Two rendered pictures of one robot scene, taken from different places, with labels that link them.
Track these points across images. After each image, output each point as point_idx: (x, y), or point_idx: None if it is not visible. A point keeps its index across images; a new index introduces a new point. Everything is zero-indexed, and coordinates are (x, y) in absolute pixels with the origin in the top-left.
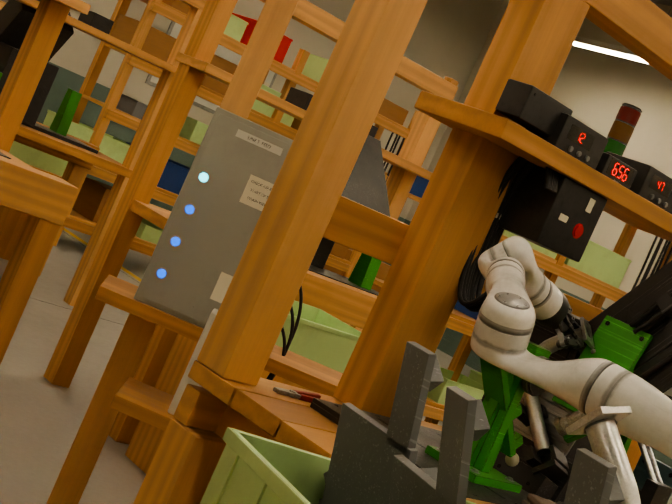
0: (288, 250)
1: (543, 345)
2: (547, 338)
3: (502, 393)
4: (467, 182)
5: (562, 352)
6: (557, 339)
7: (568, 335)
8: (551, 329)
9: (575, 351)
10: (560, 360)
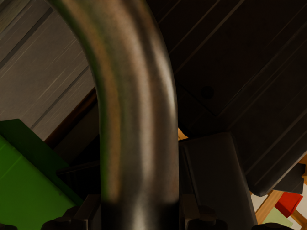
0: None
1: (119, 47)
2: (272, 19)
3: None
4: None
5: (198, 68)
6: (130, 139)
7: (134, 209)
8: (302, 40)
9: (184, 116)
10: (173, 54)
